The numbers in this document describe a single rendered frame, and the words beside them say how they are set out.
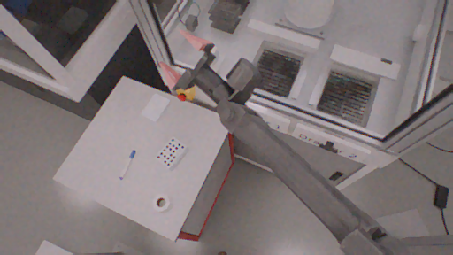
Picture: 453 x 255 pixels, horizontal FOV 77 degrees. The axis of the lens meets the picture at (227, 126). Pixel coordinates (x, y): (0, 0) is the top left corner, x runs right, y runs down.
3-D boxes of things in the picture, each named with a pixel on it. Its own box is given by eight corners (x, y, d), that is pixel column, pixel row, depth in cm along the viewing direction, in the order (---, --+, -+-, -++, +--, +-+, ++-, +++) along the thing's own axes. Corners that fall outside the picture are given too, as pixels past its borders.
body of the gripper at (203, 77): (177, 86, 69) (200, 107, 69) (201, 53, 65) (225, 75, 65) (188, 81, 75) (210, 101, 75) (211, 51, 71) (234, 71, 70)
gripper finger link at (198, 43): (163, 47, 67) (192, 74, 67) (179, 22, 64) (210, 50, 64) (176, 46, 73) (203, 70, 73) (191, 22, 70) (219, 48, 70)
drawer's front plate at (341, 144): (359, 162, 116) (370, 154, 106) (291, 135, 122) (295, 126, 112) (360, 158, 117) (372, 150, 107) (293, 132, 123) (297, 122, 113)
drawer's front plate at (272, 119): (286, 134, 123) (289, 123, 113) (225, 110, 129) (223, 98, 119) (287, 130, 123) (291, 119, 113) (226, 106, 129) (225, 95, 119)
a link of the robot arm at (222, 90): (224, 116, 68) (230, 111, 73) (242, 95, 65) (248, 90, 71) (203, 96, 68) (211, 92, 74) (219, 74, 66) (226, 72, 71)
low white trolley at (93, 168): (200, 244, 183) (174, 242, 113) (119, 204, 196) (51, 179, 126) (237, 164, 203) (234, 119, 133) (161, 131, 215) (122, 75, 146)
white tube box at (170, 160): (171, 171, 125) (168, 168, 121) (156, 160, 127) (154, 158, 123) (188, 149, 128) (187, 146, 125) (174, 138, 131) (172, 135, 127)
